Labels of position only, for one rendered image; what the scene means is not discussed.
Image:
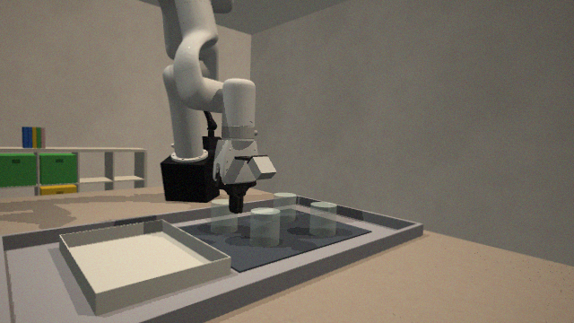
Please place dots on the clear glass cylinder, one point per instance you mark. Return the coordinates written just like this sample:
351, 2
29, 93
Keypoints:
286, 203
322, 219
264, 227
222, 220

